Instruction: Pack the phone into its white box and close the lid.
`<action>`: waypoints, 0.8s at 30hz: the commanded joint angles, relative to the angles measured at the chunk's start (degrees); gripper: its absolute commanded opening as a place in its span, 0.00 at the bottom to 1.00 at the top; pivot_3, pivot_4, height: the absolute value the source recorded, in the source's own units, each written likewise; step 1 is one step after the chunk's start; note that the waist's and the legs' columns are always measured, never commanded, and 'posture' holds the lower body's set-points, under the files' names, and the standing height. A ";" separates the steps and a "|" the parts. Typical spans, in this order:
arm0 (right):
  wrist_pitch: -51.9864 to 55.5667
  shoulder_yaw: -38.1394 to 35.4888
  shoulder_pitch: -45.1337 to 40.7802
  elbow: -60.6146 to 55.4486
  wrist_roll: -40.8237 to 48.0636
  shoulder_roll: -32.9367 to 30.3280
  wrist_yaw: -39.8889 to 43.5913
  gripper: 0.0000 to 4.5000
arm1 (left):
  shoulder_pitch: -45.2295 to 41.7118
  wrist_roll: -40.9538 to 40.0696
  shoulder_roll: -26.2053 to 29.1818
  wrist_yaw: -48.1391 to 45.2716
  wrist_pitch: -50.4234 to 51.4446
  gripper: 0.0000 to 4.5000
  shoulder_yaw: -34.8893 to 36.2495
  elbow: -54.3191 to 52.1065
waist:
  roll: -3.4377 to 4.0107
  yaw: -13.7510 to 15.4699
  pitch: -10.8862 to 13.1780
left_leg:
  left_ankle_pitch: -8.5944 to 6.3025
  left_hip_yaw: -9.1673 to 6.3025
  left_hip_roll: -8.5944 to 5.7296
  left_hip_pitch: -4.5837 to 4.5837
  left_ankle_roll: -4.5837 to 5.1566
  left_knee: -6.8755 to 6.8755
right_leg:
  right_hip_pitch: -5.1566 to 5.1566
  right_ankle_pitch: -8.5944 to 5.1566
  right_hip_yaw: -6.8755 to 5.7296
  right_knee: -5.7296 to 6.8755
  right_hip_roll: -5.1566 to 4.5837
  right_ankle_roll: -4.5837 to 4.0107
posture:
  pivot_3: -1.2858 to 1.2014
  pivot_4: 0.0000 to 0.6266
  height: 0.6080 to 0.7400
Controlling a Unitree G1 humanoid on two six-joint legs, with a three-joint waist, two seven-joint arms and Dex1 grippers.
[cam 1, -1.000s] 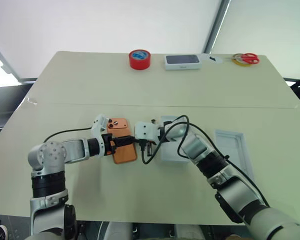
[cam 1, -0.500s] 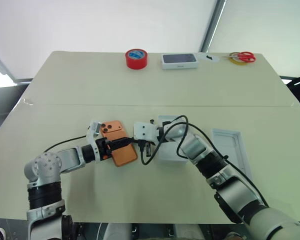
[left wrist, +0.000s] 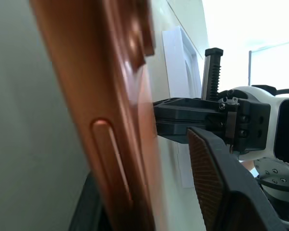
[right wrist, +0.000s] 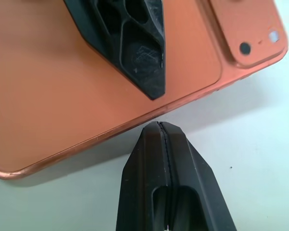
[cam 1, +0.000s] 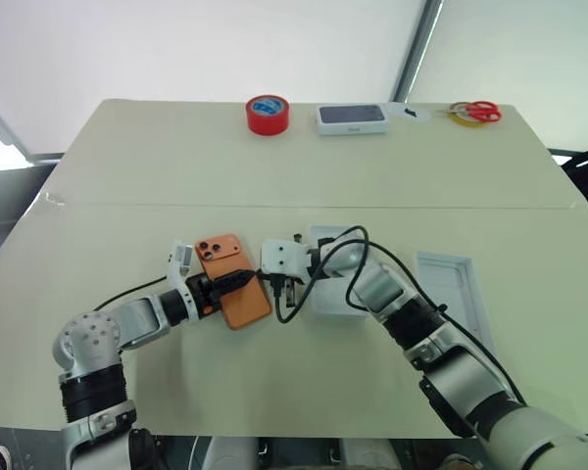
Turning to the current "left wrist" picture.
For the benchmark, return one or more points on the copper orange smartphone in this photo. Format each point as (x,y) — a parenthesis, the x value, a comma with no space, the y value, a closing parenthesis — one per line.
(86,101)

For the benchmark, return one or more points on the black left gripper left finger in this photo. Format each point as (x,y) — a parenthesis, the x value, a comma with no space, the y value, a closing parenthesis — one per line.
(86,211)

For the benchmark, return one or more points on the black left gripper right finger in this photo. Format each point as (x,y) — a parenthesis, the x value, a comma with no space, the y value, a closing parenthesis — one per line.
(233,199)

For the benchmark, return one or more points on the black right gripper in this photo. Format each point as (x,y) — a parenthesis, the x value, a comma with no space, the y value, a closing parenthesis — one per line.
(253,125)

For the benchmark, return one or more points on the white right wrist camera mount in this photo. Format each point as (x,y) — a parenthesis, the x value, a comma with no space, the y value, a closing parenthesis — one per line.
(275,103)

